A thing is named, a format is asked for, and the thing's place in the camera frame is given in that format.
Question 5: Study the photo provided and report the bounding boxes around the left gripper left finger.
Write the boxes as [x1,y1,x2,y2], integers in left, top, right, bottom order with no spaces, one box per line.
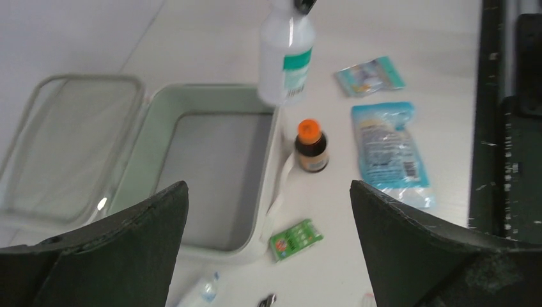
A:
[1,181,189,306]

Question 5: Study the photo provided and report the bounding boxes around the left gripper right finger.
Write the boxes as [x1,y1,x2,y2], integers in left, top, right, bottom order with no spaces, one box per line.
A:
[350,180,541,306]

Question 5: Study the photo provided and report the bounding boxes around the large blue white pouch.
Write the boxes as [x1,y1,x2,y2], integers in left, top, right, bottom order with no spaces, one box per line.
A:
[351,102,436,209]

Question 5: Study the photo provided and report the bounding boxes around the white medicine kit case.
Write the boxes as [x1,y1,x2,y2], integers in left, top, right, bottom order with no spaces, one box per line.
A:
[1,74,295,264]

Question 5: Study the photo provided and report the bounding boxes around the small green medicine box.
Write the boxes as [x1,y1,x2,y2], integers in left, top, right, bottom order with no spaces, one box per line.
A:
[269,219,324,262]

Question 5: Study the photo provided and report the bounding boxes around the brown bottle orange cap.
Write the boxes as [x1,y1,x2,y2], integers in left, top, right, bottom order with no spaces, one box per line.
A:
[295,118,329,173]

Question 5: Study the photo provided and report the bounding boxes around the white plastic bottle green label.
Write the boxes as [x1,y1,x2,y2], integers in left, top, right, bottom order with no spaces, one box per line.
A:
[257,0,316,106]

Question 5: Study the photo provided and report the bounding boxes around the black handled scissors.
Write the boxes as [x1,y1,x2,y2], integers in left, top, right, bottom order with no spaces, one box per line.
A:
[257,294,277,307]

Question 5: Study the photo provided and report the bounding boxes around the white blue tube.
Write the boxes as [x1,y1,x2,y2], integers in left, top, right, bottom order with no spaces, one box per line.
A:
[176,272,220,307]

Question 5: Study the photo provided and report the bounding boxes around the small teal mask packet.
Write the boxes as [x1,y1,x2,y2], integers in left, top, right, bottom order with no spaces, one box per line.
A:
[334,56,406,97]

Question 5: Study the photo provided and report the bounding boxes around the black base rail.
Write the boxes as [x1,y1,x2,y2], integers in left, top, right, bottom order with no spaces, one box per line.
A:
[468,1,541,244]

